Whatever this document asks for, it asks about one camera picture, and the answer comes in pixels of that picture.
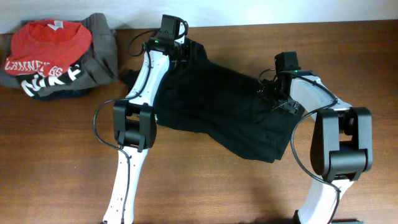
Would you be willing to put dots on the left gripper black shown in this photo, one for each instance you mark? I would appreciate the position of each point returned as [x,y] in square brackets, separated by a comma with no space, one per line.
[187,54]

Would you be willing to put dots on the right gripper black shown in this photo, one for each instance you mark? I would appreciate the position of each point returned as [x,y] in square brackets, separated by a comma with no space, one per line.
[266,90]

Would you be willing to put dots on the black t-shirt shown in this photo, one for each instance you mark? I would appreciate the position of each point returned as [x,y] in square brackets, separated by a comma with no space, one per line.
[202,97]

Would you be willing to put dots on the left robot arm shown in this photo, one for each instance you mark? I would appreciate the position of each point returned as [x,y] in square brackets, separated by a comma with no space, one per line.
[134,118]

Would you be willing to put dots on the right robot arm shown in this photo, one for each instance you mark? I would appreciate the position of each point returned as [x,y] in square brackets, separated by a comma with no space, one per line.
[342,142]

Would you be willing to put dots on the grey folded garment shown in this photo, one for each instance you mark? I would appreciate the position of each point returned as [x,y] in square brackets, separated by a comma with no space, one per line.
[99,63]

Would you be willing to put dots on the red folded shirt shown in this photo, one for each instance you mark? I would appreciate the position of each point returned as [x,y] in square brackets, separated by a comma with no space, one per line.
[47,47]

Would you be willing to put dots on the dark blue folded garment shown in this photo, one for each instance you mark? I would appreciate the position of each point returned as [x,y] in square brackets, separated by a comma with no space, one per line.
[64,94]

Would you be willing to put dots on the black white lettered shirt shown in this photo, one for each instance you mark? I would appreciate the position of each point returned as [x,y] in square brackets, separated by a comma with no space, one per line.
[32,83]

